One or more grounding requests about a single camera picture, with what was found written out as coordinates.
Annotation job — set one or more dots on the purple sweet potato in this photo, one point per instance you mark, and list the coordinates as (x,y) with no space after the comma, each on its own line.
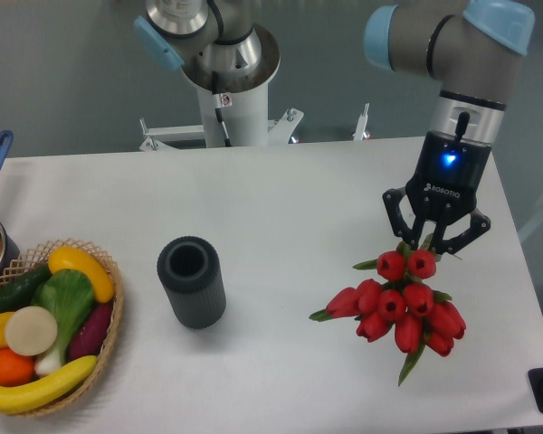
(90,338)

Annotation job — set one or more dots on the dark green cucumber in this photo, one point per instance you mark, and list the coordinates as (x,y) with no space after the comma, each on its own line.
(19,292)

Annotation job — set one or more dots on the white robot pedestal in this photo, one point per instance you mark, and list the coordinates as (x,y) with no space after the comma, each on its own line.
(231,83)

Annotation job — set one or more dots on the green bok choy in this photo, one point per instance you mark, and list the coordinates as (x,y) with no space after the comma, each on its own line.
(69,297)

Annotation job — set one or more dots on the long yellow banana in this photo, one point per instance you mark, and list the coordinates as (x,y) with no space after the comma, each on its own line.
(34,395)

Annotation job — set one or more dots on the white table clamp bracket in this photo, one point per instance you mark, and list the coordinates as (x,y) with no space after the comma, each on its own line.
(361,133)

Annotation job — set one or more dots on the woven wicker basket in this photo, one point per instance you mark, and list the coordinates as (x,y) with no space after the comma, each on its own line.
(38,256)

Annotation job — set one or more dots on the beige round disc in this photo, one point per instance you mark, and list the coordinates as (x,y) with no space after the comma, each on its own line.
(31,331)

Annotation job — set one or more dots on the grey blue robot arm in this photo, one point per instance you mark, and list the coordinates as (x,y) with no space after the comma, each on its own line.
(474,48)

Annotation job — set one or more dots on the orange fruit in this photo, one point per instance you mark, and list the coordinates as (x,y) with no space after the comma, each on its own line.
(15,369)

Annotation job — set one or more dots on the dark grey ribbed vase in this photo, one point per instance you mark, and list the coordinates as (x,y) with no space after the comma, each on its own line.
(189,270)

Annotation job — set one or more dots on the red tulip bouquet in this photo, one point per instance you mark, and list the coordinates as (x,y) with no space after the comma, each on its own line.
(419,316)

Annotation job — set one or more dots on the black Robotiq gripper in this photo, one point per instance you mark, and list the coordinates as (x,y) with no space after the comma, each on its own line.
(447,173)

